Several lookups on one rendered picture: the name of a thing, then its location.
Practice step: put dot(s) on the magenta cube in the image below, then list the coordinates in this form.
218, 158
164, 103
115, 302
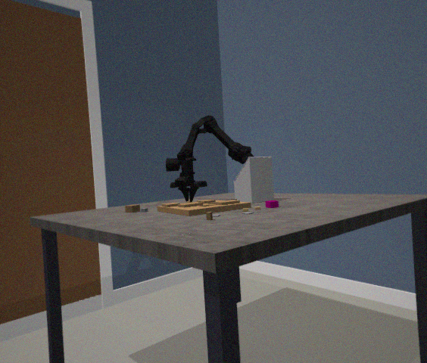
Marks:
272, 204

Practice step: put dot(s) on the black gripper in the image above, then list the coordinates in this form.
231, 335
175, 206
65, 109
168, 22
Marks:
189, 192

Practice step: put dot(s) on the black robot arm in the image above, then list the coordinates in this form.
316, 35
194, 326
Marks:
185, 157

